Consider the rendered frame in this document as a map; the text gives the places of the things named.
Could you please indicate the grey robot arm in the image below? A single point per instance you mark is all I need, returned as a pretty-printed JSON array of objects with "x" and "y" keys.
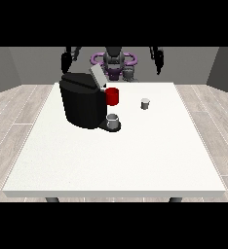
[
  {"x": 75, "y": 52},
  {"x": 152, "y": 52}
]

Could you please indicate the pale grey machine lid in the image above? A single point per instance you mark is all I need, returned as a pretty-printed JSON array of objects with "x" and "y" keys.
[{"x": 98, "y": 76}]

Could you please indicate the black coffee machine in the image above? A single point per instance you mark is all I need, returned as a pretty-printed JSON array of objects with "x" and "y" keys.
[{"x": 82, "y": 102}]

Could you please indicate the red pod holder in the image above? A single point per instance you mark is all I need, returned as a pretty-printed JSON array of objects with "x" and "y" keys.
[{"x": 112, "y": 96}]

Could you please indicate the small grey coffee pod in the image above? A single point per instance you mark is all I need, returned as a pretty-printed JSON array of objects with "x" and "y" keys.
[{"x": 145, "y": 104}]

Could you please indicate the grey robot trunk purple rings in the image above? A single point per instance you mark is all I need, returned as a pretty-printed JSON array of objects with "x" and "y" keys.
[{"x": 113, "y": 61}]

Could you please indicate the small grey cup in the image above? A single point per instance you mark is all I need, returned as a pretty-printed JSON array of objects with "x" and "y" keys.
[{"x": 112, "y": 121}]

